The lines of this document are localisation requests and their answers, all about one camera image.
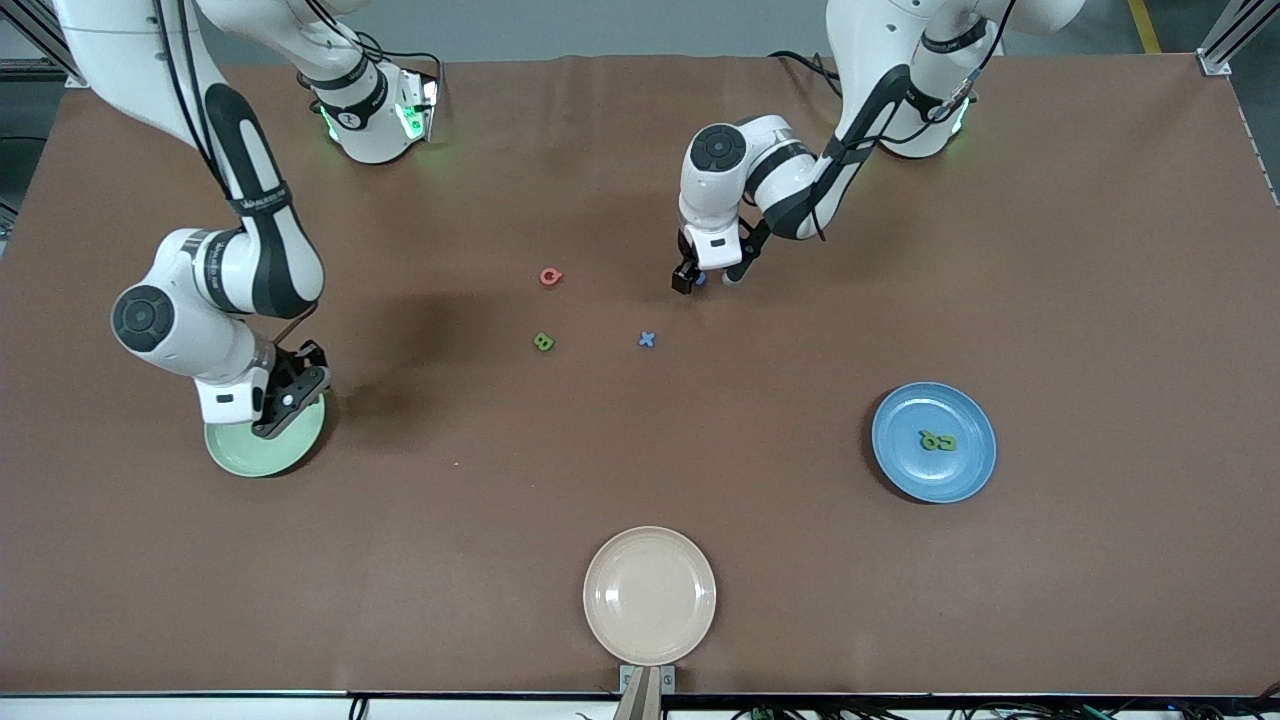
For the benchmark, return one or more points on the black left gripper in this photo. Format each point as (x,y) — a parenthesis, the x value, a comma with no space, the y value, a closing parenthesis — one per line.
(684,277)

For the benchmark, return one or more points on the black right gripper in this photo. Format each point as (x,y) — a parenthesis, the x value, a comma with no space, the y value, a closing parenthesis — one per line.
(299,363)

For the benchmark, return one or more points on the red letter Q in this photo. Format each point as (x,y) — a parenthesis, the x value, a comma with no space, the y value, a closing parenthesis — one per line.
(543,277)

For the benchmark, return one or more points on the green letter B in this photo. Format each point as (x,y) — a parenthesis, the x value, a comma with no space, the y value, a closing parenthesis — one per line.
(543,342)

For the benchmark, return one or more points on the green letter n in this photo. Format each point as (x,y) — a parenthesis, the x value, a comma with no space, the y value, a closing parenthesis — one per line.
(927,441)

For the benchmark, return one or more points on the green letter p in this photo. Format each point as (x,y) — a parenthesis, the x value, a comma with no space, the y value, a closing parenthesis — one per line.
(947,441)

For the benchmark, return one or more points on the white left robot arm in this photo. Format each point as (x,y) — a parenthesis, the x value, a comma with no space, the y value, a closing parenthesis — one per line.
(860,40)

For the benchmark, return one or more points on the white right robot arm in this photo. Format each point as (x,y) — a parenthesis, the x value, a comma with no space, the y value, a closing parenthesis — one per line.
(185,340)

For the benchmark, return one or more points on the light green plate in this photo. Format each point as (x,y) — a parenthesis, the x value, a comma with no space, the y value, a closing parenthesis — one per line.
(290,450)

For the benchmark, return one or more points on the beige plate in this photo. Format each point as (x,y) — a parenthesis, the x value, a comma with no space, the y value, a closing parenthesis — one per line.
(650,596)

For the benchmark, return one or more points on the blue plate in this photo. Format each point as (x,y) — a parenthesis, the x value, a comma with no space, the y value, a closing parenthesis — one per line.
(960,480)

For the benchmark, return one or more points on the aluminium frame profile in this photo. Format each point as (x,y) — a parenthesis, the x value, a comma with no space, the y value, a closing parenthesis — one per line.
(1215,62)
(70,75)

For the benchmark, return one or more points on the tan post with metal bracket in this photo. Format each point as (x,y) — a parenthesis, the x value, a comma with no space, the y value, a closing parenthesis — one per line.
(648,700)

